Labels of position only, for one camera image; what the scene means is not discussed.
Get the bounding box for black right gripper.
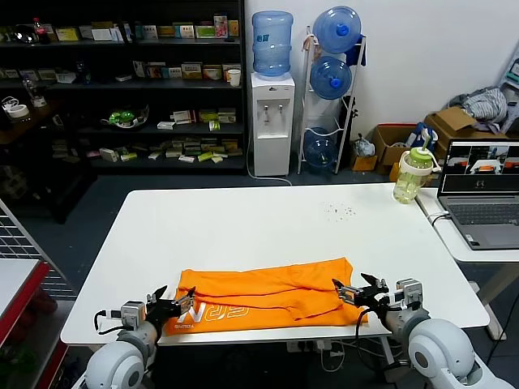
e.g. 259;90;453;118
331;272;397;315

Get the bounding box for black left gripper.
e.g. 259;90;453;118
143;284;197;326

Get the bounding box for orange t-shirt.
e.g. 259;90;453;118
164;255;369;336

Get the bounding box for grey striped clothes pile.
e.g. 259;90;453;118
452;87;510;133

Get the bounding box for white power strip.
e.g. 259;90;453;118
286;339;345;353

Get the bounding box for green drinking bottle with straw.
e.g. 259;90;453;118
392;134;443;206

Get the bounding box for small orange cardboard box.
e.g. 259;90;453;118
350;155;379;173

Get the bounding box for open brown cardboard box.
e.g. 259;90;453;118
371;124;421;176

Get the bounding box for white side table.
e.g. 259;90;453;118
415;186;519;341

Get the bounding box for grey laptop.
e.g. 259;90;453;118
437;139;519;251

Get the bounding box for white plastic bag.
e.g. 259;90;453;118
351;137;376;158

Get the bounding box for white metal jug rack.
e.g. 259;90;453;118
297;26;368;176

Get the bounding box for blue white package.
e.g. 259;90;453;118
407;123;441;153

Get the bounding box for white water dispenser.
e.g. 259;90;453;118
250;72;296;177

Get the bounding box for black tripod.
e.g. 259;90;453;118
342;96;360;135

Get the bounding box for white red medicine box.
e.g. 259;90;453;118
169;109;196;125

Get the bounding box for bowl of green fruit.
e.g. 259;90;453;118
100;104;150;130

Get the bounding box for large flat cardboard box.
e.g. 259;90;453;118
424;105;512;141

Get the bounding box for cream brown box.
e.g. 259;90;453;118
181;62;204;80

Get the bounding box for blue cloth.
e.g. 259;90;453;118
346;38;368;68

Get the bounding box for white round container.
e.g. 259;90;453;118
2;96;30;122

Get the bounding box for black shelving unit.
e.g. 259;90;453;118
0;0;248;177

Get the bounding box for clear plastic bottle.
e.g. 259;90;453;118
22;76;46;109

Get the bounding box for blue water jug with label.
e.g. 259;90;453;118
251;11;294;79

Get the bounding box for white teal storage rack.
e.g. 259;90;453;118
496;56;519;109

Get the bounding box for cola bottle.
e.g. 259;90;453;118
32;16;52;45

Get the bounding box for shiny dark bowl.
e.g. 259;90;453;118
14;24;40;44

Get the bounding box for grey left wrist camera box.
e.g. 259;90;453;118
119;300;147;330

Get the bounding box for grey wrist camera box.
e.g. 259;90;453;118
119;300;147;330
395;277;425;311

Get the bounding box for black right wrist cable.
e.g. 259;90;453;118
354;306;380;354

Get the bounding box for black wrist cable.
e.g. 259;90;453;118
354;306;380;354
93;309;122;336

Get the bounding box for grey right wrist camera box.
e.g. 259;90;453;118
395;277;425;311

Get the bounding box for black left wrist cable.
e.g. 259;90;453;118
93;309;122;336

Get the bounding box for white laptop cable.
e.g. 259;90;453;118
428;209;451;227

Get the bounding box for red frame cart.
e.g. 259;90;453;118
0;259;78;389

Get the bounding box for white wire grid panel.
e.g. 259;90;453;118
0;198;78;301

